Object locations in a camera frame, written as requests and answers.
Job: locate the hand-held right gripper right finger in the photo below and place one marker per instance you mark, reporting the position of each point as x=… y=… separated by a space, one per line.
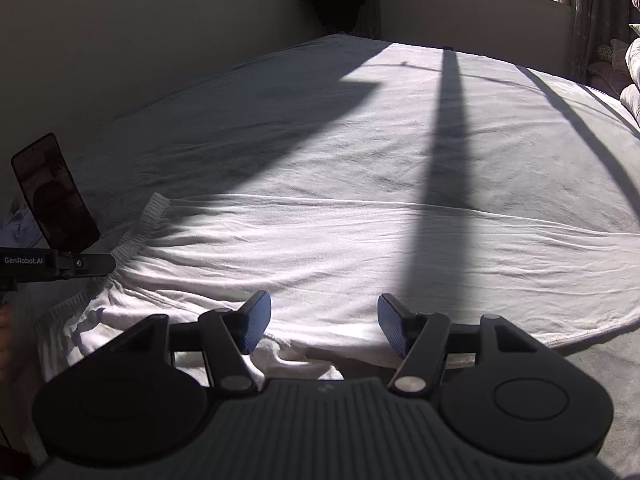
x=392 y=325

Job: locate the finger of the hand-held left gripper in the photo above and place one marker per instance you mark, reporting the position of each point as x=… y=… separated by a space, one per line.
x=85 y=264

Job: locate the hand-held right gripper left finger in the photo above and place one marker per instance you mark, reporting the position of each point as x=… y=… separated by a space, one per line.
x=255 y=322

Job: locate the white pants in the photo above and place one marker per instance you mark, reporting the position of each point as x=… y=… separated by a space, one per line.
x=325 y=260

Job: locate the purple cloth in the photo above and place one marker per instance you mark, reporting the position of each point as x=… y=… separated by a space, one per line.
x=17 y=227

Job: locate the black smartphone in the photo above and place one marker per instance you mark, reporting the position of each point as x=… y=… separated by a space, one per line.
x=55 y=195

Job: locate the mauve folded blanket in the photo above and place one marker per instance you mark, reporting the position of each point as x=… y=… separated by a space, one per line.
x=607 y=79

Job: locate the spotted small cushion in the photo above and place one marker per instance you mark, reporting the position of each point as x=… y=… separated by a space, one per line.
x=605 y=52

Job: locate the folded pale quilt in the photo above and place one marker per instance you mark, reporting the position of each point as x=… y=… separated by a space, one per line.
x=632 y=75

